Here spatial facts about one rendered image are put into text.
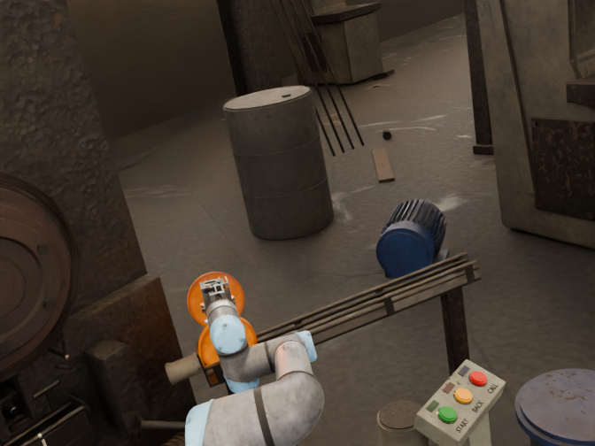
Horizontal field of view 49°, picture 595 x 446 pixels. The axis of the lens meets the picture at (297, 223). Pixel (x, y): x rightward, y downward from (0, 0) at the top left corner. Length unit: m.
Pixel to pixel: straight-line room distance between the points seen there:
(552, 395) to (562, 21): 1.92
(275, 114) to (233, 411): 2.97
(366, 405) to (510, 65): 1.84
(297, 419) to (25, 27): 1.10
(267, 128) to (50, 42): 2.39
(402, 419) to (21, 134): 1.15
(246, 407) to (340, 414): 1.48
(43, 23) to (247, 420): 1.07
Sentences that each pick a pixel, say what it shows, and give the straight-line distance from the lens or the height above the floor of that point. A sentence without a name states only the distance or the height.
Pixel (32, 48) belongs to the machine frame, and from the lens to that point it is 1.72.
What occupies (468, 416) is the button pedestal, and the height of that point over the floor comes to 0.59.
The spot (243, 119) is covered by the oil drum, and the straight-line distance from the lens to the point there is 4.01.
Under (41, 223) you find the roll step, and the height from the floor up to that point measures 1.18.
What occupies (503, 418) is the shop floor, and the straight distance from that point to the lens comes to 2.51.
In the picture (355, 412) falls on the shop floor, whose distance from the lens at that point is 2.59.
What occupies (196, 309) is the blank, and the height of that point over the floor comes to 0.80.
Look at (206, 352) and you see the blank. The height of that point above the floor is 0.71.
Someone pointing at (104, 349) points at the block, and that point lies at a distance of 1.74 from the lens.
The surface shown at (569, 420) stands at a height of 0.43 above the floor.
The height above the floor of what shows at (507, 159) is 0.44.
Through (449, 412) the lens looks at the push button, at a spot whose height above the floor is 0.61.
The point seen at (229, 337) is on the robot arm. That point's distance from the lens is 1.46.
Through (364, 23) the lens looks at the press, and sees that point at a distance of 9.24.
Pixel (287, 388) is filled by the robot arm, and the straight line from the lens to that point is 1.15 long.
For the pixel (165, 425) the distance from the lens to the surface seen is 1.77.
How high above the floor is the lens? 1.59
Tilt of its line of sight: 21 degrees down
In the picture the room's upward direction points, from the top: 11 degrees counter-clockwise
